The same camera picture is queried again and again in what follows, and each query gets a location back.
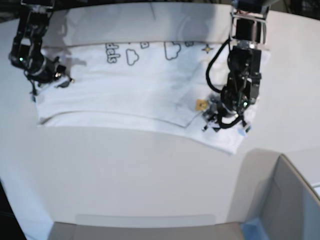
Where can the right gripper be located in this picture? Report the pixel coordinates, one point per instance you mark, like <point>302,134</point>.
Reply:
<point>48,72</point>

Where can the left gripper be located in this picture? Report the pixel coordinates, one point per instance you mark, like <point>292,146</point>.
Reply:
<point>225,115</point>

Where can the white printed t-shirt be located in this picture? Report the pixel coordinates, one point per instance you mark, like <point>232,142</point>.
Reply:
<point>147,86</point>

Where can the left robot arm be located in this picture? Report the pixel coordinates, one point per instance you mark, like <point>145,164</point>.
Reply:
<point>246,40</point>

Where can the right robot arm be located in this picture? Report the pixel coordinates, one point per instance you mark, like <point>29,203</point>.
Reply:
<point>25,54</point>

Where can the grey cardboard box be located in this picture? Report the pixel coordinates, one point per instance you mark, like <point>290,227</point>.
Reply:
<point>285,207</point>

